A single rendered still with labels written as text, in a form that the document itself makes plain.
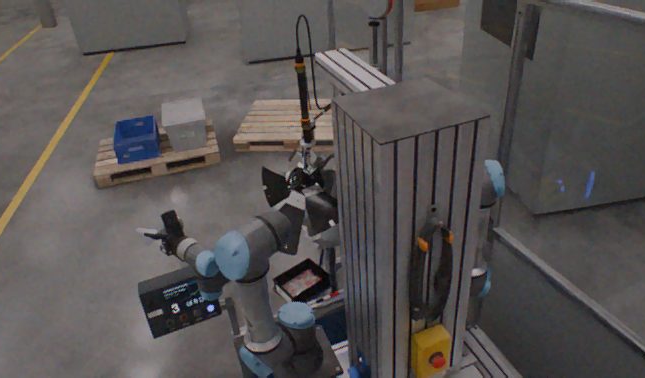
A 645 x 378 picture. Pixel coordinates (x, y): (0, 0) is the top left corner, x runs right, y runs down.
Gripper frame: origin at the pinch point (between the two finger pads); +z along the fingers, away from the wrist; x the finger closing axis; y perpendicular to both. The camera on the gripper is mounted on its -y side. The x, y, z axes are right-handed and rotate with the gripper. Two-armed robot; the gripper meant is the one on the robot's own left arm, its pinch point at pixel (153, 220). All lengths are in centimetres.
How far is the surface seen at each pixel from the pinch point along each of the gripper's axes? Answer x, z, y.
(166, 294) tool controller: -5.1, -11.2, 24.1
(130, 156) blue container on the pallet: 127, 292, 107
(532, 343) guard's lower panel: 121, -103, 74
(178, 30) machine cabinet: 405, 637, 66
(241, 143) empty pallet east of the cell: 223, 241, 106
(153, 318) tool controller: -10.9, -10.2, 32.2
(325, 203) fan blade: 75, -14, 17
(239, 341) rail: 20, -17, 61
